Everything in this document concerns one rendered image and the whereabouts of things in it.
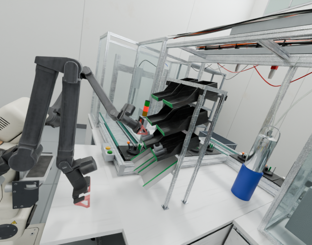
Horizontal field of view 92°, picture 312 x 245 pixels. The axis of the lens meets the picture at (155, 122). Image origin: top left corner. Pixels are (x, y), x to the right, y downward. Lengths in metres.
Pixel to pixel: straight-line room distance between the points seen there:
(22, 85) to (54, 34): 1.25
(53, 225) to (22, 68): 3.55
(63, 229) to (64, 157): 0.39
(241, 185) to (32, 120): 1.45
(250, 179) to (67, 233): 1.27
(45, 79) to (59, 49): 3.38
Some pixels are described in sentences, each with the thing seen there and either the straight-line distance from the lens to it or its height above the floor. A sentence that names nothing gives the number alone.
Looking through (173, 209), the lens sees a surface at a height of 0.86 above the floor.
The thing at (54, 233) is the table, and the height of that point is 0.86.
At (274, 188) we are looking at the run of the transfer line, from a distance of 1.91.
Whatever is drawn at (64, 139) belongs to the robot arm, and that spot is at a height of 1.32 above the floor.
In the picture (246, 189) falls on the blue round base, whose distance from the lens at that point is 1.53.
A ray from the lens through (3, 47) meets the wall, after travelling 4.25.
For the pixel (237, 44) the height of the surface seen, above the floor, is 2.20.
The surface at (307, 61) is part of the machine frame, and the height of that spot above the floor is 2.04.
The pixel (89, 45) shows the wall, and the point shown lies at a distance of 3.96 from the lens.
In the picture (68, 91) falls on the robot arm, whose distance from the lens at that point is 0.62.
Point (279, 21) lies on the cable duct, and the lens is 1.34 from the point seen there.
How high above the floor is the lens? 1.63
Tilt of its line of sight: 16 degrees down
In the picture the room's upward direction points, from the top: 14 degrees clockwise
